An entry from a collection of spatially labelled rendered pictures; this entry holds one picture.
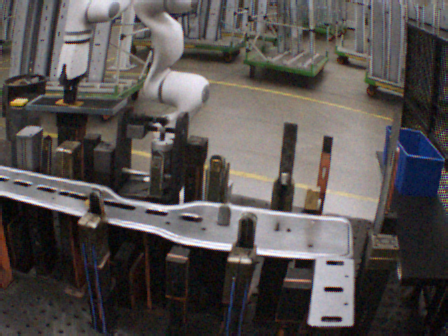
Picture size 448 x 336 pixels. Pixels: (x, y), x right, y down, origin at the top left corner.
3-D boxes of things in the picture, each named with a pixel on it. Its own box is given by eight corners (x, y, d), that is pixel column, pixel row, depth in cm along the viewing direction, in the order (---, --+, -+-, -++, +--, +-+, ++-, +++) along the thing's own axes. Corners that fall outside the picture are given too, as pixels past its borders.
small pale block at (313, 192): (284, 302, 155) (307, 190, 142) (285, 296, 159) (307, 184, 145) (295, 303, 155) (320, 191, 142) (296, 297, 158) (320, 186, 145)
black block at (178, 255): (159, 348, 128) (155, 262, 118) (168, 328, 138) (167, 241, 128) (189, 355, 127) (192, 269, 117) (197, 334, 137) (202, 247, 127)
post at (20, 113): (14, 215, 186) (8, 108, 170) (21, 208, 193) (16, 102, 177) (27, 219, 185) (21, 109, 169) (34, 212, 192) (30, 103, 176)
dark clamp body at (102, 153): (91, 264, 165) (84, 150, 151) (103, 246, 177) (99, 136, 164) (120, 272, 164) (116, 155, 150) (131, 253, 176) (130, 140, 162)
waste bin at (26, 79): (-8, 159, 419) (-9, 84, 393) (22, 142, 467) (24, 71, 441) (24, 170, 405) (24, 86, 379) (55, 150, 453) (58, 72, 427)
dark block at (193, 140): (179, 276, 166) (184, 142, 151) (184, 266, 173) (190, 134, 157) (195, 279, 165) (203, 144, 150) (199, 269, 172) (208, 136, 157)
